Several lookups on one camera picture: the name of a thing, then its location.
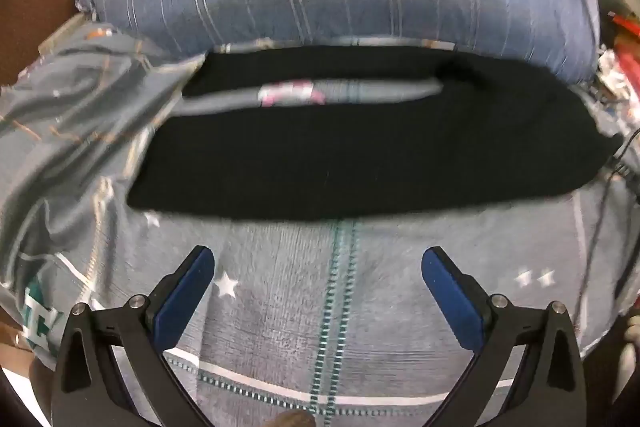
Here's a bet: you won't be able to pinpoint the red plastic bag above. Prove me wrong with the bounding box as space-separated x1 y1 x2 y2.
612 12 640 78

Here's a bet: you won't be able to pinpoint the pile of cluttered packets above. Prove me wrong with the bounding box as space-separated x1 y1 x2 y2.
595 49 640 118

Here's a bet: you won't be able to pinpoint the grey printed bed sheet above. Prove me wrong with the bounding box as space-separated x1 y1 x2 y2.
0 24 640 427

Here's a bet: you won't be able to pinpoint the black cable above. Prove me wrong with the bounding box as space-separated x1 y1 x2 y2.
580 132 640 338

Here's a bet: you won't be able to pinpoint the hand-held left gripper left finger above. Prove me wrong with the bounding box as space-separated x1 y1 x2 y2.
50 246 216 427

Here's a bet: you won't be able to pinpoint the black pants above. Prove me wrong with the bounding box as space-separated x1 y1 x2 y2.
126 44 623 223

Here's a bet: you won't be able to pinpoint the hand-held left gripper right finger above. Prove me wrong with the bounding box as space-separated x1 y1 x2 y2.
421 246 586 427

